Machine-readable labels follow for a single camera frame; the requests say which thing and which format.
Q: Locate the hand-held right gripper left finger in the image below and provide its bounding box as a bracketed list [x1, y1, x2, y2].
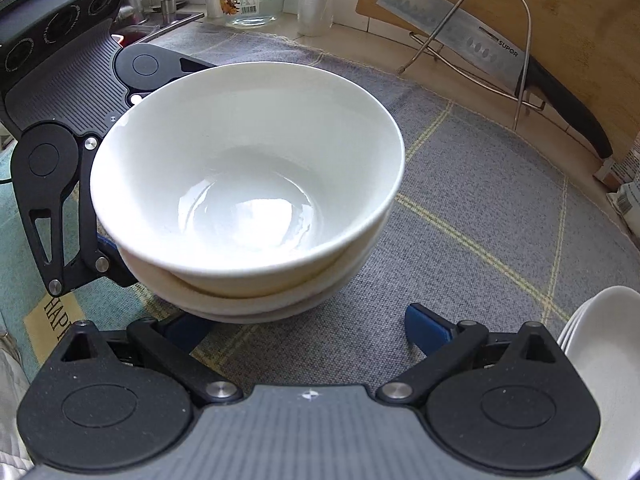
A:
[60, 312, 244, 403]

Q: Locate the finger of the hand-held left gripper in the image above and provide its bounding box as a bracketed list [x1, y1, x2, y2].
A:
[125, 55, 219, 107]
[20, 134, 132, 297]

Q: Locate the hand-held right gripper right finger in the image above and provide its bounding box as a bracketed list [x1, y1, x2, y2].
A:
[376, 304, 571, 402]

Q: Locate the white pink floral bowl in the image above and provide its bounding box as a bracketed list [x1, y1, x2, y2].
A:
[119, 200, 396, 313]
[132, 230, 381, 325]
[90, 61, 406, 297]

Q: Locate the white fruit print plate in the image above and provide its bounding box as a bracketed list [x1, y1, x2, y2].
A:
[556, 305, 601, 356]
[569, 286, 640, 480]
[562, 295, 616, 361]

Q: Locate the steel sink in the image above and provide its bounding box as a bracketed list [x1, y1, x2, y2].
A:
[115, 5, 206, 48]

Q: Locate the grey plaid cloth mat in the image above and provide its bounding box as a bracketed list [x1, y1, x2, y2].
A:
[0, 22, 640, 411]

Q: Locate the white quilted garment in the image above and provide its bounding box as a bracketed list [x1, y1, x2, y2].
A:
[0, 330, 33, 480]

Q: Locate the white green seasoning bag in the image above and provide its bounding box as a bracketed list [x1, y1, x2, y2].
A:
[607, 182, 640, 240]

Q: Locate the red white seasoning bag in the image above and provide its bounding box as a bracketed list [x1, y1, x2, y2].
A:
[595, 130, 640, 186]

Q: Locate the wooden cutting board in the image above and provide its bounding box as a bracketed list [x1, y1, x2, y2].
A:
[355, 0, 640, 171]

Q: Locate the steel cleaver black handle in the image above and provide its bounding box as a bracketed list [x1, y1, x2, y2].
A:
[376, 0, 613, 160]

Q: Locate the metal wire rack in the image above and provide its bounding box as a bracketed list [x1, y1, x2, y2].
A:
[397, 0, 548, 133]

